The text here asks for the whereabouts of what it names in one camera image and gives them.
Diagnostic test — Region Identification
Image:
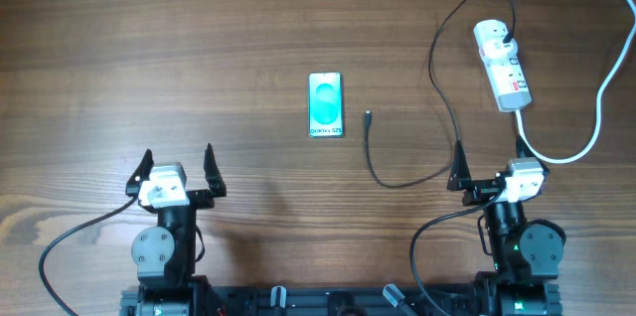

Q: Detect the Galaxy smartphone teal screen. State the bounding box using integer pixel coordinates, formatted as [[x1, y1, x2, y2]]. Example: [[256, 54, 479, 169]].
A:
[[308, 72, 344, 138]]

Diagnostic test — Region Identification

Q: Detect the white power strip cord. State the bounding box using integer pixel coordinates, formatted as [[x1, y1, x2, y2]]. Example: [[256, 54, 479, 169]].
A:
[[514, 0, 636, 165]]

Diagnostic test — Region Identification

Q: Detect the left black camera cable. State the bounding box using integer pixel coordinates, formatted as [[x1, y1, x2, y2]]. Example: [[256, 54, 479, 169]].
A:
[[38, 195, 141, 316]]

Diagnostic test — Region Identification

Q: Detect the black camera cable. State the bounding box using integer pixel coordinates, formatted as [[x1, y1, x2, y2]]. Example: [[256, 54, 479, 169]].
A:
[[38, 195, 141, 316], [408, 186, 508, 316]]

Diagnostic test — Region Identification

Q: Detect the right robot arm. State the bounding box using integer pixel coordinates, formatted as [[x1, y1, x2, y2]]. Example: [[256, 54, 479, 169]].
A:
[[447, 138, 566, 316]]

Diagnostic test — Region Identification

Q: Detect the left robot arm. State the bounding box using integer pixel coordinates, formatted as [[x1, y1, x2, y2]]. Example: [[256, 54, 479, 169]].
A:
[[119, 145, 227, 316]]

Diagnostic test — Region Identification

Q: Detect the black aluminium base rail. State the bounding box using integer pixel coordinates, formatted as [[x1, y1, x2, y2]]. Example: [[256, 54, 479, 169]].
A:
[[119, 283, 563, 316]]

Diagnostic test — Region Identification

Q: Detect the right black camera cable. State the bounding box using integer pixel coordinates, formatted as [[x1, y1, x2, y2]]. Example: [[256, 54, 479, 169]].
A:
[[408, 186, 508, 316]]

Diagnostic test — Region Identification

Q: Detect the white USB charger plug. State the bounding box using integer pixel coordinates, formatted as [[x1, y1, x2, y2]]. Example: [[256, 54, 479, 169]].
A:
[[479, 38, 518, 66]]

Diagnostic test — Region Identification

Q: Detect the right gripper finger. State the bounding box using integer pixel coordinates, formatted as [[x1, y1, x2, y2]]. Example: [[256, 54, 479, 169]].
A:
[[446, 140, 472, 191], [516, 135, 550, 175]]

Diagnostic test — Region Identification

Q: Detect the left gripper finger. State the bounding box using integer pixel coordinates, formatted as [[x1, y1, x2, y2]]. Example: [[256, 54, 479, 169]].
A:
[[125, 149, 154, 196], [204, 143, 227, 197]]

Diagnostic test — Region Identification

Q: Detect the white power strip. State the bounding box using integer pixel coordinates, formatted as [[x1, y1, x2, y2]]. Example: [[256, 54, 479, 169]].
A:
[[473, 19, 532, 112]]

